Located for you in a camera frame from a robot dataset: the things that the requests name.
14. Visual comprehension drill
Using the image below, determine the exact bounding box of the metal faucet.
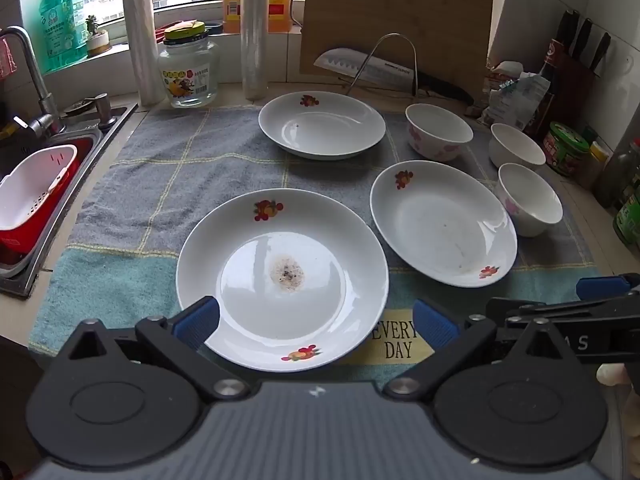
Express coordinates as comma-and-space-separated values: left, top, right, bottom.
0, 26, 66, 137

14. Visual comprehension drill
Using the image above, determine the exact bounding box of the yellow cap spice bottle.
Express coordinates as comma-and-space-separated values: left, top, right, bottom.
575, 141, 608, 191

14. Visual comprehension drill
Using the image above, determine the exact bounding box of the small potted plant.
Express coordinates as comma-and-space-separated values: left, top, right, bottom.
85, 15, 113, 58

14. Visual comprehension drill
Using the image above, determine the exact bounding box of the dark soy sauce bottle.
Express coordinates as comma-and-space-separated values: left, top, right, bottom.
525, 37, 566, 133

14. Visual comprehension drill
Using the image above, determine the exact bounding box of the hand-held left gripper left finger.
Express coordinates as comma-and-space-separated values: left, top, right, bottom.
65, 296, 251, 403

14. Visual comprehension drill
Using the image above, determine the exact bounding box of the person's right hand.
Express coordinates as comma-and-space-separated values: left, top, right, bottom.
596, 362, 632, 387

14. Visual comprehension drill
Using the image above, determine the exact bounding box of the clear cling film roll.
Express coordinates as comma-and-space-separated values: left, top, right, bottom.
240, 0, 273, 102

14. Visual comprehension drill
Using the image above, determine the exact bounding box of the grey blue checkered towel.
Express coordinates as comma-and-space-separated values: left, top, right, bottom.
27, 105, 601, 366

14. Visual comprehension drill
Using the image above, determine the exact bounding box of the dark red knife block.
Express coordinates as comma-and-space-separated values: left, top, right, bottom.
537, 42, 598, 136

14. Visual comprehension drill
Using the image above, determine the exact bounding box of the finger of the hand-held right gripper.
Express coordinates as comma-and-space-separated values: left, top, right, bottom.
576, 272, 640, 303
487, 294, 640, 366

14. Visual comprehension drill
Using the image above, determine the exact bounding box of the red cap glass oil bottle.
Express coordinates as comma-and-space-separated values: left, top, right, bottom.
595, 137, 640, 211

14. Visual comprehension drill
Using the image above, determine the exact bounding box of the white printed food packet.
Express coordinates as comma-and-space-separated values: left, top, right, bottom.
477, 72, 551, 131

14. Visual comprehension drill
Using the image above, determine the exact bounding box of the white floral bowl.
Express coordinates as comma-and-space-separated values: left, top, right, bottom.
496, 162, 564, 237
405, 103, 474, 162

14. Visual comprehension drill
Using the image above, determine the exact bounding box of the bamboo cutting board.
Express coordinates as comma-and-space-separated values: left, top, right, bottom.
289, 0, 495, 96

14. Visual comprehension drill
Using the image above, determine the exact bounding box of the speckled white fruit-print plate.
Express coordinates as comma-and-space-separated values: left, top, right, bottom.
370, 160, 518, 288

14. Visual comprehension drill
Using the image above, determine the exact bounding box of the black knife handle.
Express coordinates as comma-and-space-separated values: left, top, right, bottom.
556, 9, 581, 46
589, 32, 612, 72
571, 18, 593, 60

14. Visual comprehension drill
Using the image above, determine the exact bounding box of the white plastic colander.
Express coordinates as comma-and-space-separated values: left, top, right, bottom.
0, 144, 78, 233

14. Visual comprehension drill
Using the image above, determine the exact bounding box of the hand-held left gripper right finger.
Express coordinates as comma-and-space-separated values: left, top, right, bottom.
382, 297, 582, 403

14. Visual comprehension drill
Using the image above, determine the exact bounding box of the stainless steel sink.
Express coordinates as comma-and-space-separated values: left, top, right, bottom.
0, 102, 138, 300

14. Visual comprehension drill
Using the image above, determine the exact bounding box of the metal sink dispenser pump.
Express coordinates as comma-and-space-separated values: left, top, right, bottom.
95, 92, 118, 131

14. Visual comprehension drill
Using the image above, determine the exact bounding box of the glass jar yellow lid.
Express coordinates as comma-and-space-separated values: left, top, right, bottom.
157, 20, 221, 109

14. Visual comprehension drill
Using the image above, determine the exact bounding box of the stained white fruit-print plate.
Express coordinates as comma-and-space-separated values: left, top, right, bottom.
176, 189, 390, 373

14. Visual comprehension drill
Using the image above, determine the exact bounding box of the green lid sauce jar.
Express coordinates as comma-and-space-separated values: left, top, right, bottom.
542, 121, 591, 177

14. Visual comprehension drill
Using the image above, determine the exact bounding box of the black-handled kitchen knife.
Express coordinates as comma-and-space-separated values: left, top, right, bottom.
314, 47, 473, 107

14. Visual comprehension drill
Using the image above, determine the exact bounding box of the green detergent bottle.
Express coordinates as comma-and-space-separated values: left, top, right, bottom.
39, 0, 88, 75

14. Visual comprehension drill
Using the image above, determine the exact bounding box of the green label glass jar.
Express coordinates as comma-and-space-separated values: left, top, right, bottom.
612, 182, 640, 248

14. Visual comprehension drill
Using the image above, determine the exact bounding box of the plain white bowl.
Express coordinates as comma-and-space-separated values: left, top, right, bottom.
489, 123, 546, 170

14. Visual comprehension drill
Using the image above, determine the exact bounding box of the metal wire rack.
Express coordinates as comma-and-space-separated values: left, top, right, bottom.
342, 33, 418, 98

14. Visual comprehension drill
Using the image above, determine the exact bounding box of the white plastic bag roll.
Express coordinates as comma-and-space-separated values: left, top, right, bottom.
122, 0, 166, 107

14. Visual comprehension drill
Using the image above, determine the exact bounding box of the metal sink strainer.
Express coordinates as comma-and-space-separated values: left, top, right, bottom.
62, 97, 98, 116

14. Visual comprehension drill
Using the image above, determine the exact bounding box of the red plastic basin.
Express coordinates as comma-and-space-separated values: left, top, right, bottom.
0, 132, 101, 268

